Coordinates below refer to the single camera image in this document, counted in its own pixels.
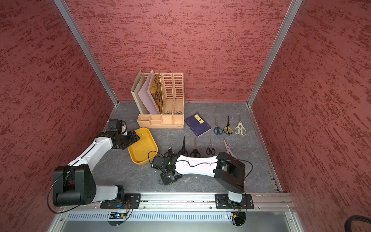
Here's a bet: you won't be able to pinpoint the aluminium front rail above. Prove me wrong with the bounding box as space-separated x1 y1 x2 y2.
57 192 296 212

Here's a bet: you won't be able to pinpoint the small black scissors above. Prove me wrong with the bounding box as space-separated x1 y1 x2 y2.
206 140 216 156

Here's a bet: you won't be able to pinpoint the beige cardboard folder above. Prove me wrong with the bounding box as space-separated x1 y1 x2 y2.
130 71 149 115

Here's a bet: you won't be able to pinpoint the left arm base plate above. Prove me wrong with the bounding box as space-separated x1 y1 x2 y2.
100 193 142 210

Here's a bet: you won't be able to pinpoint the yellow black handled scissors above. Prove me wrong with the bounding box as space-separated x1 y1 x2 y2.
223 117 233 135

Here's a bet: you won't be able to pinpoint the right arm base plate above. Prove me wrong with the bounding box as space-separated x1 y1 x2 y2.
215 193 255 210

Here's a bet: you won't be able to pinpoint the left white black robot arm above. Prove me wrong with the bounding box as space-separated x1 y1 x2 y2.
51 131 140 206

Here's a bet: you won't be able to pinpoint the wooden desk file organizer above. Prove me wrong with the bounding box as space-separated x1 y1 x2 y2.
137 72 185 129

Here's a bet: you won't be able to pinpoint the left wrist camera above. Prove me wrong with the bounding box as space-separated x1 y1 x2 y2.
106 119 127 135

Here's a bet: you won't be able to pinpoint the black cable bottom corner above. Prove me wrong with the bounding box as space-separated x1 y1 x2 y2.
344 215 371 232

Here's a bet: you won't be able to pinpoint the pink handled scissors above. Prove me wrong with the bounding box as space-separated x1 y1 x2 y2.
223 138 237 158

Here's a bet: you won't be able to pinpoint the purple folder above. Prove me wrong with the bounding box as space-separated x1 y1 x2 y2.
138 70 159 115

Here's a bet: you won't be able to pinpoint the dark blue notebook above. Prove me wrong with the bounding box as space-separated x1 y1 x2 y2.
184 113 211 137

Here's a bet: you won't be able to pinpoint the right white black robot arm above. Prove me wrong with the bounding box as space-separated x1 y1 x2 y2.
150 152 253 204

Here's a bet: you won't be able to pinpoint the beige handled scissors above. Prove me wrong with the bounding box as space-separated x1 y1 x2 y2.
234 115 247 136

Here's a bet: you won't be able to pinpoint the yellow storage tray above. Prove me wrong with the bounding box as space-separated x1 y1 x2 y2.
128 128 158 165

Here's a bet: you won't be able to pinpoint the large black scissors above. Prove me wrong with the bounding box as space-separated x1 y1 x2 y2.
177 136 188 157

